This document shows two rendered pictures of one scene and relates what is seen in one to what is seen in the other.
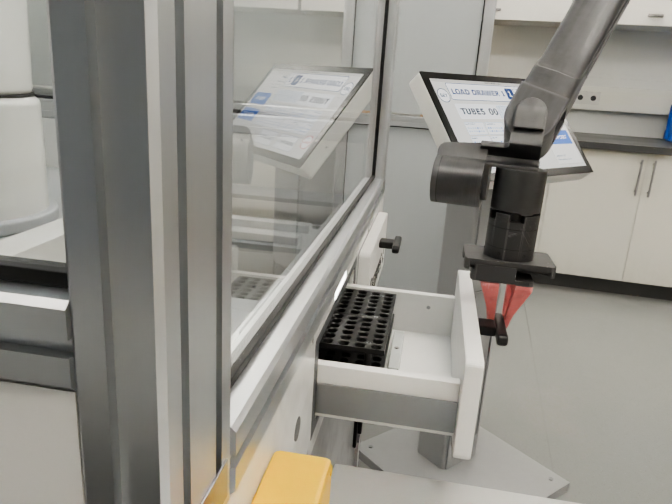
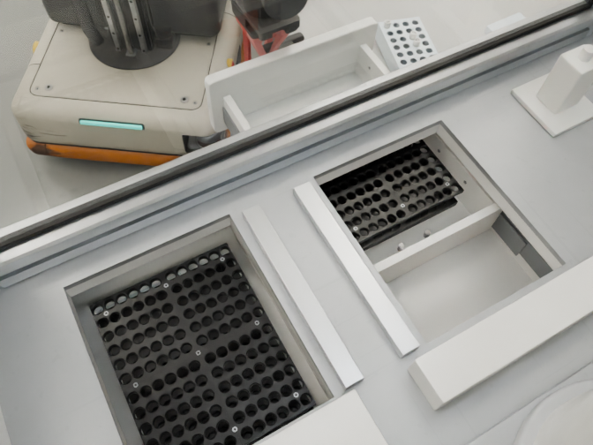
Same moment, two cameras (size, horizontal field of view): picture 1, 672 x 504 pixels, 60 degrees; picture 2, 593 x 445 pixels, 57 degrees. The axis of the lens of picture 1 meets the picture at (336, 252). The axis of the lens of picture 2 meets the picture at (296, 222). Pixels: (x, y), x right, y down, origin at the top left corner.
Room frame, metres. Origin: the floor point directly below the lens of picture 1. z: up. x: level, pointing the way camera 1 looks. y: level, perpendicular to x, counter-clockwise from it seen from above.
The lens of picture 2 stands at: (1.05, 0.33, 1.51)
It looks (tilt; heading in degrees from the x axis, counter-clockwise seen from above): 60 degrees down; 228
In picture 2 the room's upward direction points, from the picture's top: 5 degrees clockwise
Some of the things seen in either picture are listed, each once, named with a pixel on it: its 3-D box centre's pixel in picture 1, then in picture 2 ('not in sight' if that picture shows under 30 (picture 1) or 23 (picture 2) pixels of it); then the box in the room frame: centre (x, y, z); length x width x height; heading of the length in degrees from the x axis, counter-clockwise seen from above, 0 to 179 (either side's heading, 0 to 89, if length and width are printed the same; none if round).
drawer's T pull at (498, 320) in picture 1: (489, 327); not in sight; (0.64, -0.19, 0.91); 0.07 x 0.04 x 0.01; 171
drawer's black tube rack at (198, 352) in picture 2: not in sight; (201, 360); (1.01, 0.13, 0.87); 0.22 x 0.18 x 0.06; 81
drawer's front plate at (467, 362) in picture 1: (463, 348); not in sight; (0.64, -0.16, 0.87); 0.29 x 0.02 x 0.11; 171
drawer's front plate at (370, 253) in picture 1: (373, 259); not in sight; (0.98, -0.07, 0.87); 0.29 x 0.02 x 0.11; 171
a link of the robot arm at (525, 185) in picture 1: (513, 188); not in sight; (0.67, -0.20, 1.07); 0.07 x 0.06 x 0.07; 71
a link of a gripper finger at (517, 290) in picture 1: (495, 296); not in sight; (0.67, -0.20, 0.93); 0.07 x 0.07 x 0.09; 81
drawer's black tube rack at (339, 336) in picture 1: (300, 331); (361, 169); (0.67, 0.04, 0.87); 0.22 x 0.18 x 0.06; 81
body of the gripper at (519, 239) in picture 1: (510, 240); not in sight; (0.67, -0.20, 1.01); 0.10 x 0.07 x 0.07; 81
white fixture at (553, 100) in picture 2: not in sight; (571, 78); (0.43, 0.15, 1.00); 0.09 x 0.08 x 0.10; 81
